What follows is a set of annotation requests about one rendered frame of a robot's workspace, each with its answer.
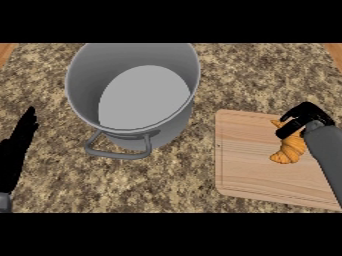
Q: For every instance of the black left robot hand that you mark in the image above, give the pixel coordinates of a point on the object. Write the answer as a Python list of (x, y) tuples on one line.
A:
[(6, 156)]

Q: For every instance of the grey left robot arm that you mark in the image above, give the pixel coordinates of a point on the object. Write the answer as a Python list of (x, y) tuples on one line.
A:
[(0, 201)]

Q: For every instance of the wooden cutting board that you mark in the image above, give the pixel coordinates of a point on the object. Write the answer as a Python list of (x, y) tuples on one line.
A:
[(257, 160)]

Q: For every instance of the orange croissant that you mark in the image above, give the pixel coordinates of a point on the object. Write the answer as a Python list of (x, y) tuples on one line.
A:
[(289, 150)]

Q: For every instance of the grey metal pot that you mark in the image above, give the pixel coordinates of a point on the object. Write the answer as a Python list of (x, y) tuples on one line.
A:
[(132, 96)]

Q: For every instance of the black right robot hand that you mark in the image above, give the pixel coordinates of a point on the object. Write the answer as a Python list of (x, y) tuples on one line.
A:
[(303, 117)]

